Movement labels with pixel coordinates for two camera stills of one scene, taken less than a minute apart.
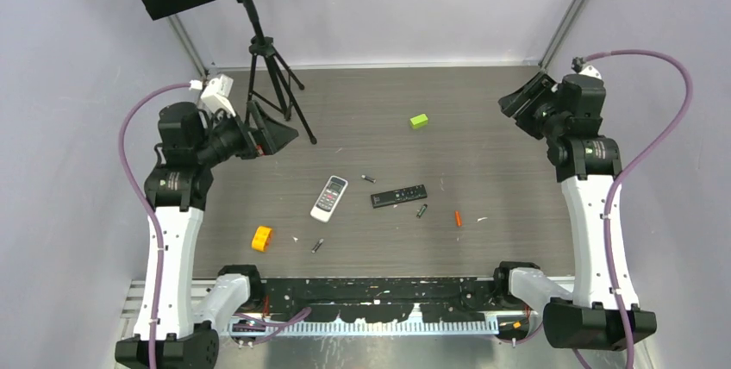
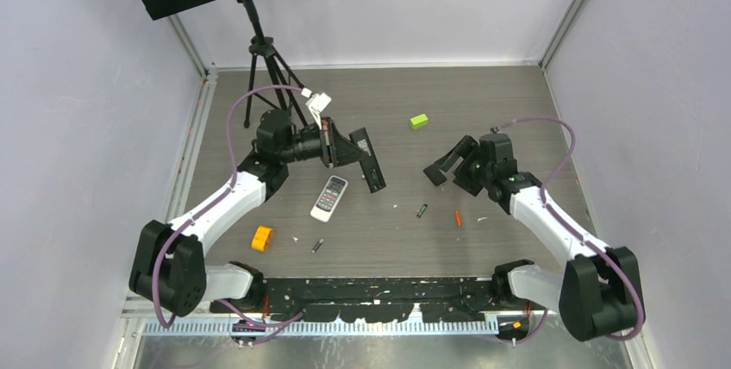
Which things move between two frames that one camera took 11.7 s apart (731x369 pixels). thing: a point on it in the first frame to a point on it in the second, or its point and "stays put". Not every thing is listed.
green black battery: x=421 y=211 stays put
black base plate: x=384 y=300 stays put
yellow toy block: x=262 y=238 stays put
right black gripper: x=510 y=103 to x=465 y=145
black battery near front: x=318 y=245 stays put
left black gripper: x=271 y=135 to x=335 y=150
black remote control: x=399 y=196 to x=373 y=174
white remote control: x=329 y=198 stays put
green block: x=419 y=121 stays put
